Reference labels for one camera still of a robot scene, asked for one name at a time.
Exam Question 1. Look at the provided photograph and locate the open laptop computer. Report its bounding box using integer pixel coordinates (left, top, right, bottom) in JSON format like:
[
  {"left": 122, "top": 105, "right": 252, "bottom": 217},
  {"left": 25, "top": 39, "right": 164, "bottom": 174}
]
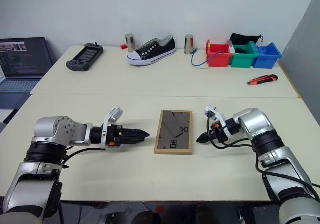
[{"left": 0, "top": 37, "right": 55, "bottom": 110}]

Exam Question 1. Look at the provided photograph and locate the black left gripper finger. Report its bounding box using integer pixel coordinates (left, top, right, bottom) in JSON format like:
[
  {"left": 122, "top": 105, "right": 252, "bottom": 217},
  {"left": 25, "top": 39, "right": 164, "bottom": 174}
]
[
  {"left": 126, "top": 129, "right": 151, "bottom": 138},
  {"left": 126, "top": 136, "right": 149, "bottom": 145}
]

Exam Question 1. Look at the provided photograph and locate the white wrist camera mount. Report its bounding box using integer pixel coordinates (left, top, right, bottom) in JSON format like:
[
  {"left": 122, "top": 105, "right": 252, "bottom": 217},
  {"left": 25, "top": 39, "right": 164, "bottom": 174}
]
[
  {"left": 203, "top": 104, "right": 232, "bottom": 140},
  {"left": 100, "top": 106, "right": 124, "bottom": 149}
]

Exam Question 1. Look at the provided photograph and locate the black and white canvas sneaker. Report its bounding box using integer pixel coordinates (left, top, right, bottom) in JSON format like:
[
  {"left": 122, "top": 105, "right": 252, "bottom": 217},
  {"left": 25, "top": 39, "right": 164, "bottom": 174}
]
[{"left": 126, "top": 35, "right": 177, "bottom": 67}]

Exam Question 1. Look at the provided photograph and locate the grey partition panel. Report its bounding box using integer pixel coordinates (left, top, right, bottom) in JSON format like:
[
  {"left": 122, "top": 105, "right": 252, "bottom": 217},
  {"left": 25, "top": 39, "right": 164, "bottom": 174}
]
[{"left": 278, "top": 0, "right": 320, "bottom": 125}]

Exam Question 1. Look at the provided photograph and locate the red and black utility knife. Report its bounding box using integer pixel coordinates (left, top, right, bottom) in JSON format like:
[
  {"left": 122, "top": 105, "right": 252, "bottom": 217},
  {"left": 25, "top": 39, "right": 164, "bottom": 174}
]
[{"left": 246, "top": 74, "right": 279, "bottom": 86}]

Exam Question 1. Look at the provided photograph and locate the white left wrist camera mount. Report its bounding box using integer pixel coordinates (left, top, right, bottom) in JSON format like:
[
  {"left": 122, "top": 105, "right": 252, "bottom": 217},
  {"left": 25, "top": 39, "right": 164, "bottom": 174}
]
[{"left": 100, "top": 106, "right": 124, "bottom": 149}]

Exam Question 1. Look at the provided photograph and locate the wooden picture frame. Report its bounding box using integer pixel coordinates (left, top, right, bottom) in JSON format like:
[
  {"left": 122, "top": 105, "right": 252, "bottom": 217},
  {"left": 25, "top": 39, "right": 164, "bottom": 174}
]
[{"left": 153, "top": 109, "right": 194, "bottom": 156}]

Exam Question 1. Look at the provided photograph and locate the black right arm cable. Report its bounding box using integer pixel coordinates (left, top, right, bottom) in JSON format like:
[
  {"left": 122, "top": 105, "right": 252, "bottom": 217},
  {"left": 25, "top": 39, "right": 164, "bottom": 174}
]
[{"left": 206, "top": 113, "right": 320, "bottom": 203}]

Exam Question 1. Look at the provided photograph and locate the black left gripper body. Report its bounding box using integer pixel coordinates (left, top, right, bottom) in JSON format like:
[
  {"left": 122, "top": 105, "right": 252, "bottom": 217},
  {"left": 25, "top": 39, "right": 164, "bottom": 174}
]
[{"left": 107, "top": 124, "right": 129, "bottom": 148}]

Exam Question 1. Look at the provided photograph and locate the blue plastic storage bin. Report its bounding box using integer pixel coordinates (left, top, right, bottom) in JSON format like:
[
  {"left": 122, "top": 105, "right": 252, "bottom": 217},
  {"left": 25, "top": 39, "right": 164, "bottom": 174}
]
[{"left": 251, "top": 42, "right": 284, "bottom": 70}]

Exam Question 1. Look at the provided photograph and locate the black drawstring pouch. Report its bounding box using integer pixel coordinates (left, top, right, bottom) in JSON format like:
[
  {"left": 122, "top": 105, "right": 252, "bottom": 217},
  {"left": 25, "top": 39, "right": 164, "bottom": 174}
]
[{"left": 229, "top": 32, "right": 265, "bottom": 46}]

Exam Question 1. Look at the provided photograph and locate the metal cup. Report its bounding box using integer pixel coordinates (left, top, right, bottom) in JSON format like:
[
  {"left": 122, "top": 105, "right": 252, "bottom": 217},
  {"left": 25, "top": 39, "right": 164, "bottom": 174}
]
[
  {"left": 183, "top": 34, "right": 195, "bottom": 56},
  {"left": 124, "top": 33, "right": 137, "bottom": 54}
]

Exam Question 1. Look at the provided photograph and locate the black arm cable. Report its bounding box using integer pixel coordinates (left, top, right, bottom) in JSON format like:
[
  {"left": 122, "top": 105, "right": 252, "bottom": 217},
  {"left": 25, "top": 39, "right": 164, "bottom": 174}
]
[
  {"left": 61, "top": 147, "right": 106, "bottom": 170},
  {"left": 206, "top": 113, "right": 320, "bottom": 203}
]

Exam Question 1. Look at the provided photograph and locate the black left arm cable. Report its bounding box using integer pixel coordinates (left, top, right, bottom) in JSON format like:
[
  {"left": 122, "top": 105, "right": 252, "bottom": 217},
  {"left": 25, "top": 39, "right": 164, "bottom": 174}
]
[{"left": 61, "top": 147, "right": 106, "bottom": 170}]

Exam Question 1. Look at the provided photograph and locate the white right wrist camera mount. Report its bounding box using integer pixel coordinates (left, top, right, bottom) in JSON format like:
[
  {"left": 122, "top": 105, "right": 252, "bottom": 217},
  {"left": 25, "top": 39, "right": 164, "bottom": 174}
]
[{"left": 203, "top": 104, "right": 232, "bottom": 140}]

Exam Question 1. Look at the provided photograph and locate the green plastic storage bin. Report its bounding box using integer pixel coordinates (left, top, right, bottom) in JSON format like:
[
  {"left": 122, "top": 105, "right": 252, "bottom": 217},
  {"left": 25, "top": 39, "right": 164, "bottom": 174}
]
[{"left": 229, "top": 41, "right": 259, "bottom": 69}]

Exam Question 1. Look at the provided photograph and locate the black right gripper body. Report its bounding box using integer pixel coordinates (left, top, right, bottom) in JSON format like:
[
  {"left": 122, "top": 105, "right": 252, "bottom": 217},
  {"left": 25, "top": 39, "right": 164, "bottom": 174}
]
[{"left": 210, "top": 121, "right": 228, "bottom": 145}]

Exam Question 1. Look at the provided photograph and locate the dark grey handheld game console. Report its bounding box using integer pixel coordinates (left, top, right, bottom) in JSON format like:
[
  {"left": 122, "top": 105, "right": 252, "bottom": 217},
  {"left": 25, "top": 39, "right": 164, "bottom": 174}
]
[{"left": 65, "top": 42, "right": 105, "bottom": 73}]

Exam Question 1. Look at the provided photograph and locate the red plastic storage bin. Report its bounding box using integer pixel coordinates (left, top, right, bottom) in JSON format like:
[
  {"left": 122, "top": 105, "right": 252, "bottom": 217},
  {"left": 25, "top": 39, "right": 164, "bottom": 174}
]
[{"left": 205, "top": 39, "right": 235, "bottom": 68}]

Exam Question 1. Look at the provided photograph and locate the blue cable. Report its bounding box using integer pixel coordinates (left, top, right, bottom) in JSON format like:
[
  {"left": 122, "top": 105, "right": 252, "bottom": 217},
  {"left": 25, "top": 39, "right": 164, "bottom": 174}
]
[{"left": 191, "top": 48, "right": 226, "bottom": 70}]

